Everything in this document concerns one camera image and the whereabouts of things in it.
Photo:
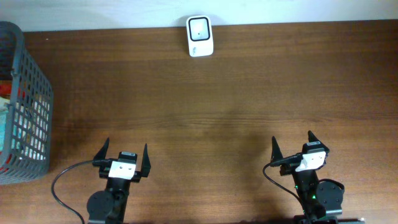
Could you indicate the grey plastic mesh basket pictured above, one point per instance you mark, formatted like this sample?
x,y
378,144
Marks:
x,y
27,121

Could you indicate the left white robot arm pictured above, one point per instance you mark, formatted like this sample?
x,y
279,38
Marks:
x,y
109,205

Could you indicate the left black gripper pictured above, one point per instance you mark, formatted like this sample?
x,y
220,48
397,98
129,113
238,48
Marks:
x,y
145,168

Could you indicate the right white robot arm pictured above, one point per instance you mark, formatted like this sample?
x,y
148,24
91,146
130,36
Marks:
x,y
320,199

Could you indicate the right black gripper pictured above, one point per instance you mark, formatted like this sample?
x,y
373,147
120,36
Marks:
x,y
277,154

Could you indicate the white barcode scanner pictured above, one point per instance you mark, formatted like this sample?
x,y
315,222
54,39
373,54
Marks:
x,y
199,36

